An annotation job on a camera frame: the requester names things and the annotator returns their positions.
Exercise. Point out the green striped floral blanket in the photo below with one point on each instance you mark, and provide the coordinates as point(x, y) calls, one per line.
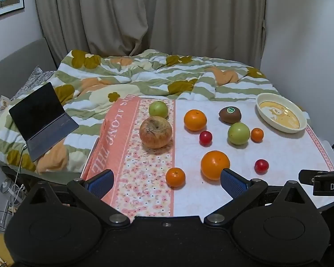
point(156, 72)

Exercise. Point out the grey upholstered headboard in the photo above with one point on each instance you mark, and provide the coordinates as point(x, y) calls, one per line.
point(16, 58)

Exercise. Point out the beige curtain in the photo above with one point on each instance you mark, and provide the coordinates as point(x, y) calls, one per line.
point(183, 19)

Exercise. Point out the small green apple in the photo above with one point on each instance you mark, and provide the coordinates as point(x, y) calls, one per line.
point(158, 109)

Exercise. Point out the small pale box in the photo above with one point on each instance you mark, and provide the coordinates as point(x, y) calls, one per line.
point(2, 103)

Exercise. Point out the glass jar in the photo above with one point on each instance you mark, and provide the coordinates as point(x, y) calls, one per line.
point(7, 188)

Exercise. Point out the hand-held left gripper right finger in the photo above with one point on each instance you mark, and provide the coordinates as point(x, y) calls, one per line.
point(233, 183)

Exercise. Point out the red cherry tomato centre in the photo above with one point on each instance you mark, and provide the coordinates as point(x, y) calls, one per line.
point(205, 138)

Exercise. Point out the brown kiwi with green sticker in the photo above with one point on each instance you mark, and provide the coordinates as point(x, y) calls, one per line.
point(230, 115)

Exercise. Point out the red cherry tomato right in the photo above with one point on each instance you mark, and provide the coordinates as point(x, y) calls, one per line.
point(261, 166)

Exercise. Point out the red cherry tomato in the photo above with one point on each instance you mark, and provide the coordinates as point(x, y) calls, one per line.
point(205, 138)
point(261, 166)

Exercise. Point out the cream oval bowl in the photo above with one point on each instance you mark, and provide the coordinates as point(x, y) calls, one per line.
point(281, 116)

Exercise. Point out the small tangerine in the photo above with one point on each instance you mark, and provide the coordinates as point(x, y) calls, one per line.
point(257, 135)
point(175, 177)

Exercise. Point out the large green apple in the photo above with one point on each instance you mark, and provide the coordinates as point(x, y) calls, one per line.
point(238, 133)

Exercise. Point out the large orange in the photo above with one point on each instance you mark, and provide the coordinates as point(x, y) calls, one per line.
point(195, 120)
point(215, 164)

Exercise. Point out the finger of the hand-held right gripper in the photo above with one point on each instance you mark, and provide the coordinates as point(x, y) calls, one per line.
point(306, 176)

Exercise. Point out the large wrinkled red-yellow apple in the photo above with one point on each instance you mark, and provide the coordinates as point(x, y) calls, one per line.
point(156, 132)

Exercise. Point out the grey open laptop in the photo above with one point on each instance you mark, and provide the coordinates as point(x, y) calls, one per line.
point(39, 111)

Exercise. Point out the pink floral tablecloth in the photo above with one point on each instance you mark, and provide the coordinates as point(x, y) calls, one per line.
point(144, 169)

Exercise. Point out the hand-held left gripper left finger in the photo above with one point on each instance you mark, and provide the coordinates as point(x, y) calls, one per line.
point(101, 184)

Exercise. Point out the grey patterned pillow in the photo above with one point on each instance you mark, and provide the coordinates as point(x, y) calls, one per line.
point(33, 78)

